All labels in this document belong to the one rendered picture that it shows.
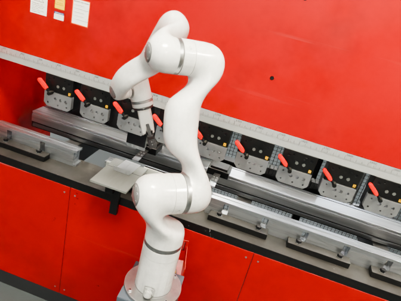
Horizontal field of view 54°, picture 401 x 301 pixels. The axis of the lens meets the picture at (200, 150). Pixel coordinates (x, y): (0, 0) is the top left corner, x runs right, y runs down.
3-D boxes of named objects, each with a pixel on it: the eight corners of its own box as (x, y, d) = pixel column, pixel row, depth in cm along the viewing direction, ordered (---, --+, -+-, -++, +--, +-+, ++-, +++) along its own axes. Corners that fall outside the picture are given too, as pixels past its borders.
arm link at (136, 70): (138, 64, 121) (114, 107, 147) (179, 52, 130) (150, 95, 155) (125, 40, 122) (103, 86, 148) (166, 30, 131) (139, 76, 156)
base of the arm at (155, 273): (172, 316, 121) (185, 270, 113) (114, 297, 123) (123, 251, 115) (186, 275, 138) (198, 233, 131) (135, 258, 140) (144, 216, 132)
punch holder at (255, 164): (233, 166, 185) (242, 134, 178) (236, 159, 192) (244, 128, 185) (264, 176, 183) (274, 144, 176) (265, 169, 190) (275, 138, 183)
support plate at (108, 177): (89, 181, 179) (89, 179, 179) (115, 159, 203) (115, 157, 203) (125, 194, 177) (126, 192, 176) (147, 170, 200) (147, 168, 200)
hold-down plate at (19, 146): (-7, 144, 211) (-6, 140, 209) (0, 141, 216) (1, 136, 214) (43, 162, 207) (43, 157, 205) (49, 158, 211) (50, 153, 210)
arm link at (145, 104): (130, 98, 156) (132, 106, 157) (130, 104, 148) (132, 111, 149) (151, 94, 157) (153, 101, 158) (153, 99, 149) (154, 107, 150)
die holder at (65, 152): (-7, 138, 216) (-7, 122, 212) (0, 135, 222) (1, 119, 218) (74, 166, 209) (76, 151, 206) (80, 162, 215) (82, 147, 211)
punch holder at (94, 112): (79, 116, 196) (82, 84, 189) (88, 111, 203) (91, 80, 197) (106, 125, 194) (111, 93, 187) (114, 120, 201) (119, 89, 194)
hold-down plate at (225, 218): (206, 219, 194) (208, 214, 193) (209, 214, 199) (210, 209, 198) (265, 240, 190) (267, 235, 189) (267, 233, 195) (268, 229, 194)
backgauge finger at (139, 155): (123, 159, 206) (125, 151, 204) (142, 142, 230) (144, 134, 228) (145, 166, 205) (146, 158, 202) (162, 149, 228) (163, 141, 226)
